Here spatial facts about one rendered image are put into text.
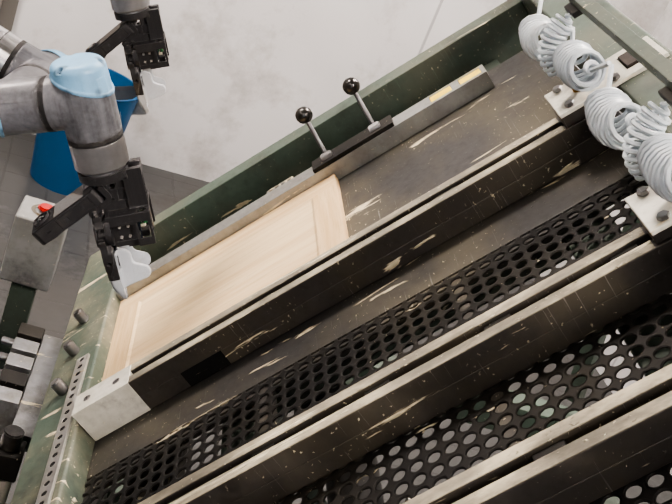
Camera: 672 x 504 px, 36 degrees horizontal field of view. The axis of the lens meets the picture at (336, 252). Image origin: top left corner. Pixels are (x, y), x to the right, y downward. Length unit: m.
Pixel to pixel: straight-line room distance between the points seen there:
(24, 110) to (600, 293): 0.78
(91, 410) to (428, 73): 1.09
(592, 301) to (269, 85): 4.01
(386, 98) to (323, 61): 2.83
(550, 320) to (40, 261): 1.50
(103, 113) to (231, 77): 3.83
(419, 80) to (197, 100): 2.92
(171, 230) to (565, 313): 1.38
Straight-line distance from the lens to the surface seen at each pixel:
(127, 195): 1.44
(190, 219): 2.51
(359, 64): 5.26
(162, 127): 5.27
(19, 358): 2.31
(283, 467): 1.42
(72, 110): 1.38
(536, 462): 1.14
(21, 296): 2.63
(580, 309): 1.35
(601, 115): 1.38
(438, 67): 2.40
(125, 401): 1.88
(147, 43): 2.06
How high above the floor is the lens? 2.08
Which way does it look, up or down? 24 degrees down
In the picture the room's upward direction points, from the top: 23 degrees clockwise
